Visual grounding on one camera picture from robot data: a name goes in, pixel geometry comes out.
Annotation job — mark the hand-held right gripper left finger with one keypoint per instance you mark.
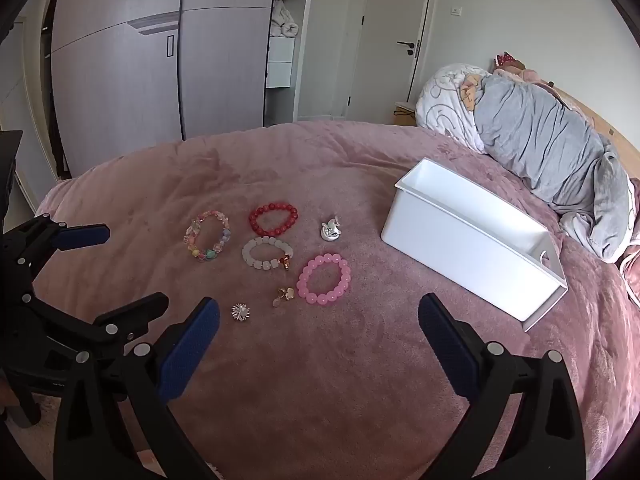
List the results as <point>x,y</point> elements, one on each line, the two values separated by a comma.
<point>192,345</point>

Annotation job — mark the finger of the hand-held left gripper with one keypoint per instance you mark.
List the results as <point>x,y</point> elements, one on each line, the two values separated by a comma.
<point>85,236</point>
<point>135,311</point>

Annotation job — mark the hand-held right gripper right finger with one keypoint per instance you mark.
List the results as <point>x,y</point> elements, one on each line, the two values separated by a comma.
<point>447,350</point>

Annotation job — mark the silver spiky brooch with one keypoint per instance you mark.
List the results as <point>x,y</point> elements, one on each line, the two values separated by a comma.
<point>240,312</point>

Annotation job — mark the white plastic box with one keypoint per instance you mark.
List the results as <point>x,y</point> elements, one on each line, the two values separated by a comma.
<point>460,250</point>

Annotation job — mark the gold flower earring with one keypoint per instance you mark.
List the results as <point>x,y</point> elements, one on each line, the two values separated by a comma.
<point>283,296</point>

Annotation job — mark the silver swan ornament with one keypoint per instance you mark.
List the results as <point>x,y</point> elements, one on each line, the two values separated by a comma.
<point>331,232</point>

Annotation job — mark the pink plush blanket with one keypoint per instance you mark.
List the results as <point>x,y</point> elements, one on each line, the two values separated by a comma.
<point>350,385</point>

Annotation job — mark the wardrobe with sliding doors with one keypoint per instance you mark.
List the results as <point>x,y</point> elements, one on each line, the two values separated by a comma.
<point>125,85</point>

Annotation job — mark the wooden bedside table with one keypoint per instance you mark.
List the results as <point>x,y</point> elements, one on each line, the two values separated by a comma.
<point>404,116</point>

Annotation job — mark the grey duvet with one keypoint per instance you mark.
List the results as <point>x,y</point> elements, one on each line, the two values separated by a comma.
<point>540,130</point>

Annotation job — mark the white patterned pillow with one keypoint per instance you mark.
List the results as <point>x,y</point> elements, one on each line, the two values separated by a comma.
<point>445,105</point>

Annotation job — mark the white wardrobe drawers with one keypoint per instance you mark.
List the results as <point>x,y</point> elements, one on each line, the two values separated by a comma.
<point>279,62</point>

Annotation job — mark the wooden headboard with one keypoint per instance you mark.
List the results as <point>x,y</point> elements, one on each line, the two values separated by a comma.
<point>615,135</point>

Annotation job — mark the rolled white towels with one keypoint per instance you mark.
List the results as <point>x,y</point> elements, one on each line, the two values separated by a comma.
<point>282,22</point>

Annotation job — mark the plush toy with red bow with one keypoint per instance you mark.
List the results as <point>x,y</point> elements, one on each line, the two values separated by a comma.
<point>505,60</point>

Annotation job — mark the white door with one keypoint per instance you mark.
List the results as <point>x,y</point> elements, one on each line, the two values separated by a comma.
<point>385,35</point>

